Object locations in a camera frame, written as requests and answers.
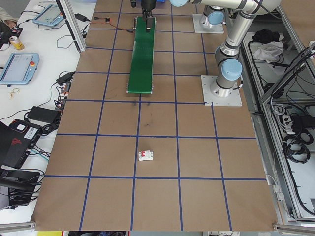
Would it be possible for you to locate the beige sleeved person forearm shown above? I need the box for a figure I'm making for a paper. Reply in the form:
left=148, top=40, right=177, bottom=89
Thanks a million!
left=0, top=6, right=18, bottom=28

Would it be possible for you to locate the green belt conveyor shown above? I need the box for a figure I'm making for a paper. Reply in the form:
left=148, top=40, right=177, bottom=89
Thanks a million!
left=126, top=16, right=158, bottom=95

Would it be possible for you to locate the slim black power adapter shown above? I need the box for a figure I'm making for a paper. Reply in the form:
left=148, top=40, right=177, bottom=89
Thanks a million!
left=74, top=13, right=91, bottom=22

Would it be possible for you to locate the blue grey teach pendant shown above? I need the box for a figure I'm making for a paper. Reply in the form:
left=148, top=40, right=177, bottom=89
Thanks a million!
left=0, top=52, right=40, bottom=86
left=32, top=4, right=65, bottom=27

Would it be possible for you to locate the small black power adapter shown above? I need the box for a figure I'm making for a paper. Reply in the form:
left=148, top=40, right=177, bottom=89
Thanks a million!
left=56, top=72, right=76, bottom=83

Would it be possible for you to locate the black power strip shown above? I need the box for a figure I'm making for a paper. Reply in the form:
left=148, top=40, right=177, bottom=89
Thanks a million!
left=54, top=81, right=72, bottom=111

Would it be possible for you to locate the black cloth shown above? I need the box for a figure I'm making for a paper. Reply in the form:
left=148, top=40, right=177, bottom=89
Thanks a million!
left=252, top=29, right=280, bottom=44

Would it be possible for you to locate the white cloth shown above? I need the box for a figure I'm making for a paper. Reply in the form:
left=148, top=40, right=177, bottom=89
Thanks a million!
left=253, top=41, right=286, bottom=64

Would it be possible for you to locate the yellow drink can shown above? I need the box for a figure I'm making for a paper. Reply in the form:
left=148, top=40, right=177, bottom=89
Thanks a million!
left=9, top=36, right=24, bottom=50

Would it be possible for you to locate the white circuit breaker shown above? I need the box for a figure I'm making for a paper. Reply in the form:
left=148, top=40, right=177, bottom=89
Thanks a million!
left=137, top=149, right=155, bottom=162

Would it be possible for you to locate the large black power adapter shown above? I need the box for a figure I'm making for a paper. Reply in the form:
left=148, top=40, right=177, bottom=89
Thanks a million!
left=26, top=106, right=61, bottom=123

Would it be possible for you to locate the white power strip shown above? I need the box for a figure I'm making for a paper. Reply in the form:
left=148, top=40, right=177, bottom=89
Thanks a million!
left=280, top=114, right=296, bottom=135

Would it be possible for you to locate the black adapter block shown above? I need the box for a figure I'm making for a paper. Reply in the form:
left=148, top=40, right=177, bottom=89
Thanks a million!
left=291, top=115, right=308, bottom=128

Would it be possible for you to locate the black box with label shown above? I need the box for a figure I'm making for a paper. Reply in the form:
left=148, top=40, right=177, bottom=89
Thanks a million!
left=0, top=118, right=43, bottom=170

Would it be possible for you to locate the black docking device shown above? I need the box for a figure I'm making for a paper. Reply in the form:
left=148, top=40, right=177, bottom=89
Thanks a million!
left=0, top=169, right=44, bottom=207

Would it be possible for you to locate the aluminium corner bar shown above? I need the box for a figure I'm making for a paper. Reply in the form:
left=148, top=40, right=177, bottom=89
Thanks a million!
left=272, top=222, right=315, bottom=233
left=0, top=220, right=37, bottom=232

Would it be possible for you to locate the red black conveyor wire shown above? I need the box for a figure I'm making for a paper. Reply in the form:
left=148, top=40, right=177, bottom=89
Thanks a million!
left=109, top=19, right=136, bottom=33

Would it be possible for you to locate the white square base plate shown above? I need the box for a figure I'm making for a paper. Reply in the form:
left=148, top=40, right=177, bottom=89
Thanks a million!
left=200, top=75, right=243, bottom=108
left=191, top=13, right=225, bottom=34

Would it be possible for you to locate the aluminium profile post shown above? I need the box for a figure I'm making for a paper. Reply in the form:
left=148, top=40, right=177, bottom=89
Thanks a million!
left=55, top=0, right=87, bottom=53

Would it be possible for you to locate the metal bar frame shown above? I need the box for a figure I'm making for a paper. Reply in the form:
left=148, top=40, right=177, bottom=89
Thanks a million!
left=240, top=0, right=315, bottom=226

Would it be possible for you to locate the black cable coil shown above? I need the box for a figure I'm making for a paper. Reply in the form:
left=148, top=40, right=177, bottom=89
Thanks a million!
left=283, top=137, right=311, bottom=163

